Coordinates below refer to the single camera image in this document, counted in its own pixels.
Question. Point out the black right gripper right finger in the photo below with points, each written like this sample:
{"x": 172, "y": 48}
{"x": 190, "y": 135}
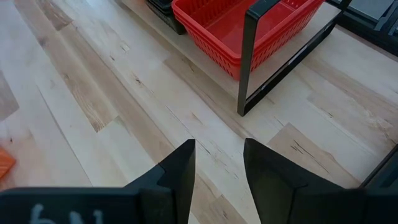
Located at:
{"x": 295, "y": 202}

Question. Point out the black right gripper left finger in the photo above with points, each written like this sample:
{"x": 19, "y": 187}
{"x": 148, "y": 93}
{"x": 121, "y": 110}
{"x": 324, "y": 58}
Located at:
{"x": 155, "y": 199}

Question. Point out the black slotted plastic basket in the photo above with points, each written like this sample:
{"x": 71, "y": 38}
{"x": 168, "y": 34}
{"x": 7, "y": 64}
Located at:
{"x": 160, "y": 4}
{"x": 174, "y": 23}

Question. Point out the red slotted plastic basket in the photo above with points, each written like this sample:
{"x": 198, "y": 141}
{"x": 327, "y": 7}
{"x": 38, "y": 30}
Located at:
{"x": 224, "y": 28}
{"x": 214, "y": 59}

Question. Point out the orange slotted plastic basket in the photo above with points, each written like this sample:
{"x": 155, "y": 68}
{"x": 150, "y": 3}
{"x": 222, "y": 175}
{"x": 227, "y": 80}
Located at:
{"x": 4, "y": 163}

